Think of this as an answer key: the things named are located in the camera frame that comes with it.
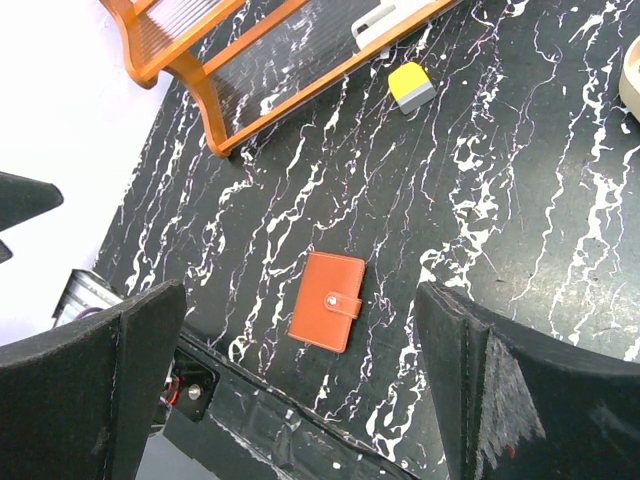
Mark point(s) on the cream oval card tray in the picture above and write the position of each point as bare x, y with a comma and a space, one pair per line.
629, 82

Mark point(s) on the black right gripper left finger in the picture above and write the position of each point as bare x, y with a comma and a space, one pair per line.
78, 401

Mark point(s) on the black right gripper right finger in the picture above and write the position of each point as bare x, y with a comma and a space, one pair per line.
514, 403

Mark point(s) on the orange wooden shelf rack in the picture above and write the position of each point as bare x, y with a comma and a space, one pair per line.
243, 73

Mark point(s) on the yellow grey eraser block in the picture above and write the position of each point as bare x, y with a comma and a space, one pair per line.
411, 87

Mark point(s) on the aluminium frame rail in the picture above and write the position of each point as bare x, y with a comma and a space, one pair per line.
85, 293

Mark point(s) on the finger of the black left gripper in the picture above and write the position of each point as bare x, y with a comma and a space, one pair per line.
22, 198
5, 253

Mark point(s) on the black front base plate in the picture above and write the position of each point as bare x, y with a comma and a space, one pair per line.
224, 425

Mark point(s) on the brown leather card holder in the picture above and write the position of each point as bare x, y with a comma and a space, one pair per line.
328, 300

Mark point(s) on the small white black device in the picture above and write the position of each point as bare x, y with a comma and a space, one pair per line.
382, 18

